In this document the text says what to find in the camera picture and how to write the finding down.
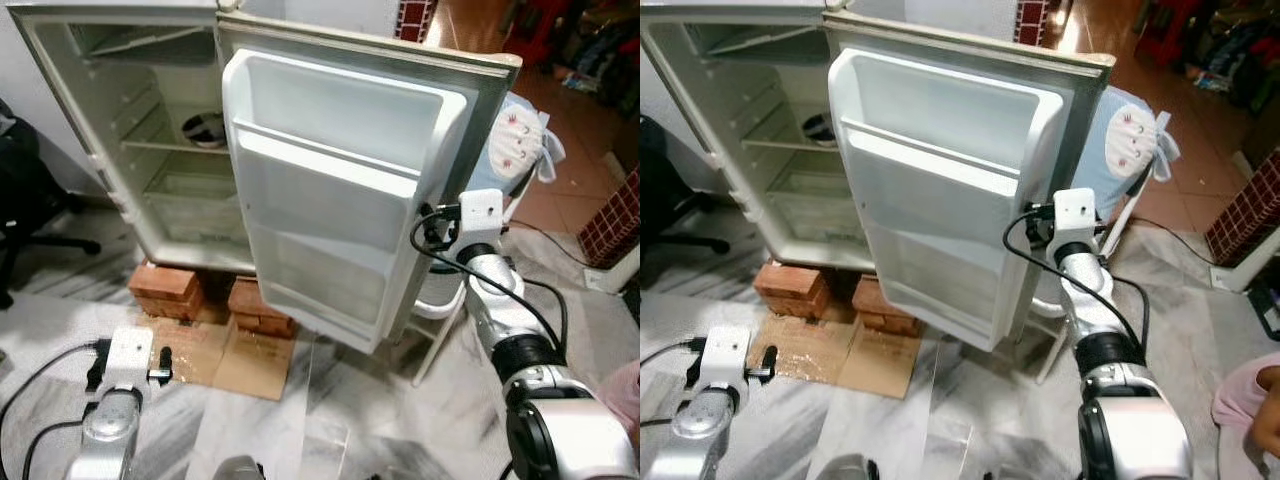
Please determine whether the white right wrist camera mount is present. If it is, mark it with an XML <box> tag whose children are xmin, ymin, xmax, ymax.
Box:
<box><xmin>1050</xmin><ymin>188</ymin><xmax>1098</xmax><ymax>249</ymax></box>
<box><xmin>457</xmin><ymin>188</ymin><xmax>504</xmax><ymax>251</ymax></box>

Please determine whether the clear fridge crisper drawer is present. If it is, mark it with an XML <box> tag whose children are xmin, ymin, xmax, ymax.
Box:
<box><xmin>145</xmin><ymin>165</ymin><xmax>253</xmax><ymax>247</ymax></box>
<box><xmin>765</xmin><ymin>165</ymin><xmax>871</xmax><ymax>246</ymax></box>

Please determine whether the grey fridge door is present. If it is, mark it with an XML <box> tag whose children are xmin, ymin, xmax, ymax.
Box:
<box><xmin>822</xmin><ymin>10</ymin><xmax>1116</xmax><ymax>353</ymax></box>
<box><xmin>215</xmin><ymin>12</ymin><xmax>523</xmax><ymax>354</ymax></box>

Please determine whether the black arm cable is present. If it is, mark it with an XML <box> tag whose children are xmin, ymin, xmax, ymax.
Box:
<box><xmin>1003</xmin><ymin>205</ymin><xmax>1151</xmax><ymax>351</ymax></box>
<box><xmin>640</xmin><ymin>338</ymin><xmax>701</xmax><ymax>431</ymax></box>
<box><xmin>408</xmin><ymin>205</ymin><xmax>569</xmax><ymax>353</ymax></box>
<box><xmin>0</xmin><ymin>340</ymin><xmax>101</xmax><ymax>480</ymax></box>

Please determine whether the black office chair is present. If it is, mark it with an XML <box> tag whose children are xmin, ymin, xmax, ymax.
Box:
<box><xmin>640</xmin><ymin>115</ymin><xmax>731</xmax><ymax>256</ymax></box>
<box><xmin>0</xmin><ymin>100</ymin><xmax>101</xmax><ymax>306</ymax></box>

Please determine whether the light blue pillow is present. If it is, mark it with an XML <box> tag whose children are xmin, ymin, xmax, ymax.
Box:
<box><xmin>1085</xmin><ymin>85</ymin><xmax>1181</xmax><ymax>216</ymax></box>
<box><xmin>465</xmin><ymin>92</ymin><xmax>566</xmax><ymax>216</ymax></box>

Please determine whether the person in pink clothes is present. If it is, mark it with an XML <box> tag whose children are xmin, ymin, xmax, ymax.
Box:
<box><xmin>598</xmin><ymin>360</ymin><xmax>641</xmax><ymax>443</ymax></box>
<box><xmin>1212</xmin><ymin>365</ymin><xmax>1280</xmax><ymax>480</ymax></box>

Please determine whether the red tiled pillar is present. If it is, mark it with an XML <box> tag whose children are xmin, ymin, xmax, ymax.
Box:
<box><xmin>395</xmin><ymin>0</ymin><xmax>438</xmax><ymax>43</ymax></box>
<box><xmin>1012</xmin><ymin>0</ymin><xmax>1051</xmax><ymax>46</ymax></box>

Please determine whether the thin black floor cable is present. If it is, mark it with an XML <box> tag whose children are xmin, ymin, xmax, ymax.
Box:
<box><xmin>1128</xmin><ymin>215</ymin><xmax>1216</xmax><ymax>266</ymax></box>
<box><xmin>508</xmin><ymin>220</ymin><xmax>593</xmax><ymax>267</ymax></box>

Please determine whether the brown cardboard sheet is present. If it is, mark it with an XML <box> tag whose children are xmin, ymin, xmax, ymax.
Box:
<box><xmin>838</xmin><ymin>328</ymin><xmax>937</xmax><ymax>401</ymax></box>
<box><xmin>770</xmin><ymin>312</ymin><xmax>863</xmax><ymax>385</ymax></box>
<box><xmin>212</xmin><ymin>328</ymin><xmax>313</xmax><ymax>401</ymax></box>
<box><xmin>145</xmin><ymin>315</ymin><xmax>239</xmax><ymax>387</ymax></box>

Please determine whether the red tiled low wall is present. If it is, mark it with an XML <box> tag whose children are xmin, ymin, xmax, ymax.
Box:
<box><xmin>1205</xmin><ymin>150</ymin><xmax>1280</xmax><ymax>293</ymax></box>
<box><xmin>578</xmin><ymin>165</ymin><xmax>641</xmax><ymax>293</ymax></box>

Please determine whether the red brick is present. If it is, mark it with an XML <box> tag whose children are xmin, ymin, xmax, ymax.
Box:
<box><xmin>145</xmin><ymin>296</ymin><xmax>206</xmax><ymax>322</ymax></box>
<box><xmin>853</xmin><ymin>275</ymin><xmax>916</xmax><ymax>316</ymax></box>
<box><xmin>232</xmin><ymin>312</ymin><xmax>298</xmax><ymax>340</ymax></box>
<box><xmin>752</xmin><ymin>260</ymin><xmax>831</xmax><ymax>301</ymax></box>
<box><xmin>770</xmin><ymin>295</ymin><xmax>831</xmax><ymax>321</ymax></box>
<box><xmin>228</xmin><ymin>278</ymin><xmax>291</xmax><ymax>319</ymax></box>
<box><xmin>128</xmin><ymin>262</ymin><xmax>206</xmax><ymax>303</ymax></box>
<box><xmin>858</xmin><ymin>310</ymin><xmax>921</xmax><ymax>337</ymax></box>

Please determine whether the white fridge body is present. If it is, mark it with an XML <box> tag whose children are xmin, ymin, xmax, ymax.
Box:
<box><xmin>640</xmin><ymin>0</ymin><xmax>873</xmax><ymax>273</ymax></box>
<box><xmin>5</xmin><ymin>0</ymin><xmax>263</xmax><ymax>276</ymax></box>

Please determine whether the fridge shelf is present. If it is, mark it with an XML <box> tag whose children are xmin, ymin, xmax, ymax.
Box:
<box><xmin>120</xmin><ymin>138</ymin><xmax>233</xmax><ymax>158</ymax></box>
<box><xmin>740</xmin><ymin>136</ymin><xmax>846</xmax><ymax>156</ymax></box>

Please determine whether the grey robot leg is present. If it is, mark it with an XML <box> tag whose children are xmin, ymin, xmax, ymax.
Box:
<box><xmin>215</xmin><ymin>455</ymin><xmax>266</xmax><ymax>480</ymax></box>
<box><xmin>815</xmin><ymin>455</ymin><xmax>881</xmax><ymax>480</ymax></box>

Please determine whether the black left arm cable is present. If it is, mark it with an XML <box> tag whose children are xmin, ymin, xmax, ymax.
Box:
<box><xmin>640</xmin><ymin>338</ymin><xmax>701</xmax><ymax>431</ymax></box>
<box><xmin>0</xmin><ymin>340</ymin><xmax>101</xmax><ymax>480</ymax></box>

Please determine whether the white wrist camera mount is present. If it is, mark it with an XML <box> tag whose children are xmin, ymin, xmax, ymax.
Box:
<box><xmin>1050</xmin><ymin>188</ymin><xmax>1098</xmax><ymax>249</ymax></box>
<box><xmin>700</xmin><ymin>326</ymin><xmax>751</xmax><ymax>393</ymax></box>
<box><xmin>457</xmin><ymin>188</ymin><xmax>504</xmax><ymax>251</ymax></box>
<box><xmin>105</xmin><ymin>326</ymin><xmax>156</xmax><ymax>393</ymax></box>

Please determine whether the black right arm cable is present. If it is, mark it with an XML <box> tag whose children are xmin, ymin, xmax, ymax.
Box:
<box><xmin>1003</xmin><ymin>205</ymin><xmax>1151</xmax><ymax>351</ymax></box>
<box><xmin>408</xmin><ymin>205</ymin><xmax>569</xmax><ymax>353</ymax></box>

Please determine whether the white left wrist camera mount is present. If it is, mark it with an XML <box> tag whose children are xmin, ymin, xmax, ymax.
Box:
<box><xmin>105</xmin><ymin>326</ymin><xmax>156</xmax><ymax>393</ymax></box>
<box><xmin>700</xmin><ymin>326</ymin><xmax>751</xmax><ymax>393</ymax></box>

